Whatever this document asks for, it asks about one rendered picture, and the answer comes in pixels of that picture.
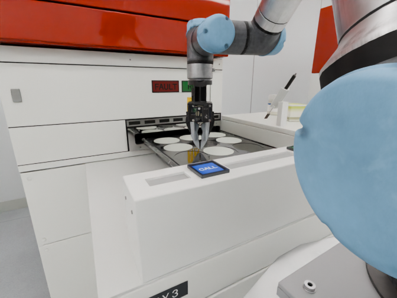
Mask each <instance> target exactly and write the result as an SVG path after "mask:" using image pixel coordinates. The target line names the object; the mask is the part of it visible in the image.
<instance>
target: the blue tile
mask: <svg viewBox="0 0 397 298"><path fill-rule="evenodd" d="M192 167H193V168H195V169H196V170H197V171H199V172H200V173H201V174H206V173H211V172H215V171H220V170H224V169H222V168H221V167H219V166H217V165H215V164H214V163H207V164H201V165H198V166H192Z"/></svg>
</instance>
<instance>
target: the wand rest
mask: <svg viewBox="0 0 397 298"><path fill-rule="evenodd" d="M288 92H289V88H288V89H287V90H286V89H284V88H281V89H280V91H279V92H278V94H277V95H276V97H275V99H274V100H273V101H272V103H271V105H270V107H272V108H273V109H275V108H276V109H278V113H277V120H276V125H277V126H280V127H281V126H286V124H287V113H288V104H289V102H282V100H283V99H284V97H285V96H286V95H287V93H288Z"/></svg>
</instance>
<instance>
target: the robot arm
mask: <svg viewBox="0 0 397 298"><path fill-rule="evenodd" d="M301 1H302V0H261V2H260V4H259V6H258V9H257V10H256V12H255V15H254V17H253V19H252V21H236V20H231V19H230V18H228V17H227V16H225V15H223V14H214V15H212V16H209V17H207V18H195V19H193V20H189V22H188V23H187V32H186V38H187V79H189V80H188V85H193V89H191V101H190V102H188V104H187V111H186V125H187V128H188V130H189V132H190V135H191V137H192V139H193V142H194V144H195V145H196V147H197V148H198V149H202V148H203V147H204V145H205V144H206V142H207V139H208V137H209V135H210V131H211V129H212V128H213V125H214V111H213V103H212V102H210V101H206V96H207V91H206V90H207V85H212V80H211V79H212V78H213V72H215V68H212V67H213V55H214V54H228V55H254V56H273V55H276V54H278V53H279V52H280V51H281V50H282V49H283V47H284V42H285V41H286V37H287V32H286V29H285V26H286V25H287V23H288V21H289V20H290V18H291V17H292V15H293V14H294V12H295V11H296V9H297V8H298V6H299V4H300V3H301ZM331 2H332V7H333V14H334V22H335V26H336V34H337V42H338V48H337V50H336V51H335V52H334V53H333V55H332V56H331V57H330V58H329V60H328V61H327V62H326V64H325V65H324V66H323V67H322V69H321V70H320V72H319V80H320V88H321V90H320V91H319V92H318V93H317V94H316V95H315V96H314V97H313V98H312V99H311V100H310V101H309V103H308V104H307V106H306V107H305V109H304V110H303V112H302V114H301V116H300V123H301V124H302V128H300V129H297V130H296V132H295V136H294V163H295V169H296V172H297V177H298V180H299V183H300V186H301V188H302V191H303V193H304V195H305V197H306V199H307V201H308V203H309V204H310V206H311V208H312V210H313V211H314V213H315V214H316V215H317V217H318V219H319V220H320V221H321V222H322V223H324V224H326V225H327V226H328V228H329V229H330V231H331V232H332V234H333V235H334V237H335V238H336V239H337V240H338V241H339V242H340V243H341V244H343V245H344V246H345V247H346V248H347V249H348V250H349V251H351V252H352V253H353V254H354V255H356V256H357V257H359V258H360V259H361V260H363V261H365V262H366V263H368V264H369V265H371V266H372V267H374V268H376V269H378V270H380V271H381V272H383V273H385V274H387V275H388V276H389V278H390V280H391V282H392V284H393V285H394V287H395V289H396V290H397V0H331ZM197 122H203V123H202V124H201V130H202V134H201V141H200V142H199V134H198V130H199V124H198V123H197Z"/></svg>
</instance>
